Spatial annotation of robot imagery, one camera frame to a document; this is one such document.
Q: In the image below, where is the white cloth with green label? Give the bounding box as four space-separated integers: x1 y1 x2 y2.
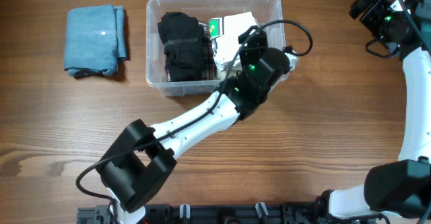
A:
209 11 258 65

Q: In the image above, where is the plaid flannel cloth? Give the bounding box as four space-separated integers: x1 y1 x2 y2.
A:
164 22 217 82

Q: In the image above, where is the black cloth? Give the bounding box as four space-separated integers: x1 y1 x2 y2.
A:
158 12 203 81

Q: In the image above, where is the blue denim cloth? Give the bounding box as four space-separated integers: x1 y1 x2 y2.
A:
63 4 127 78

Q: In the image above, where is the cream white cloth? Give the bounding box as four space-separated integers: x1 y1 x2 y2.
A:
216 63 242 80

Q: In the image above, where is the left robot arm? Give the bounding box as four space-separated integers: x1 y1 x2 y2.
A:
96 30 298 223

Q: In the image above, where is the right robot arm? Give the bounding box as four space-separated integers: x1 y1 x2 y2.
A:
310 0 430 223

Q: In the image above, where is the clear plastic storage bin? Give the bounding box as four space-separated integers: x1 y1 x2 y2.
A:
145 0 283 97

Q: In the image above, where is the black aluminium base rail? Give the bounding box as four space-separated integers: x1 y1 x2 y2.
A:
76 202 328 224

